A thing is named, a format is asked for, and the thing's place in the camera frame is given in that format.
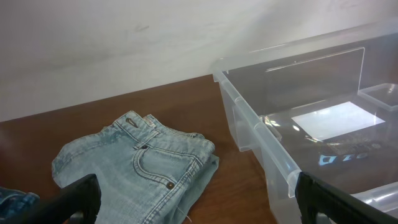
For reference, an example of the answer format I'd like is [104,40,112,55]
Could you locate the white label in bin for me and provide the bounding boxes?
[292,101,385,141]

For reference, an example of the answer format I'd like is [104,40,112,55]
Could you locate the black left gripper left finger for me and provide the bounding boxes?
[6,174,101,224]

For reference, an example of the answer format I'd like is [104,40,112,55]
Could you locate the light blue folded jeans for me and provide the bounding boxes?
[52,111,219,224]

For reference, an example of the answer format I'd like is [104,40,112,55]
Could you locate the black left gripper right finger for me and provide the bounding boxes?
[295,172,397,224]

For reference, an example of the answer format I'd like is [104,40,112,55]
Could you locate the dark blue folded jeans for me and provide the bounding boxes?
[1,187,40,223]

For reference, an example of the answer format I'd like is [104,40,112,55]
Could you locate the clear plastic storage bin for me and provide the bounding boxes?
[212,19,397,223]

